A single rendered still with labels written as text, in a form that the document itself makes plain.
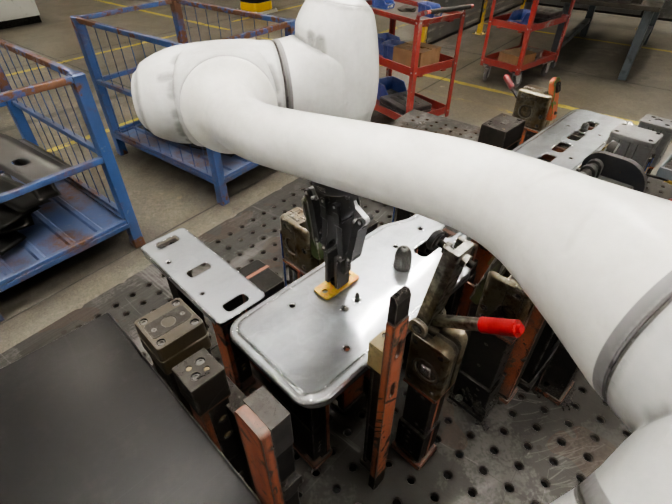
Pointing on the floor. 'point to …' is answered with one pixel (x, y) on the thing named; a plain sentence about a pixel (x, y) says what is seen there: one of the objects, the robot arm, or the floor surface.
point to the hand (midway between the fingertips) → (337, 266)
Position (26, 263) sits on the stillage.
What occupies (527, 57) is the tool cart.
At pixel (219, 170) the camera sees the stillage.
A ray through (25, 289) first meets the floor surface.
